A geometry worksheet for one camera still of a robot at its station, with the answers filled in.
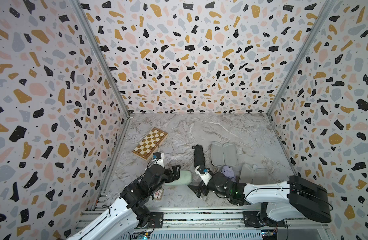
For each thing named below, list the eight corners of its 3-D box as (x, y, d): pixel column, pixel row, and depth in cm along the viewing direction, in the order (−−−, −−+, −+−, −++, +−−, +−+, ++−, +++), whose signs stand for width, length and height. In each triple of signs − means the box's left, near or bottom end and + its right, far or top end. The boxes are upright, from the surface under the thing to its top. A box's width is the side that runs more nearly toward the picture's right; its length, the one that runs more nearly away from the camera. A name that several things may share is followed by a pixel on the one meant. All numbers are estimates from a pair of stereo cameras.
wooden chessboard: (133, 153, 101) (131, 150, 98) (155, 129, 114) (155, 126, 112) (147, 161, 97) (145, 158, 94) (168, 136, 110) (168, 133, 108)
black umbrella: (194, 167, 95) (194, 165, 93) (191, 146, 105) (191, 145, 103) (205, 165, 95) (206, 164, 94) (202, 145, 105) (202, 144, 104)
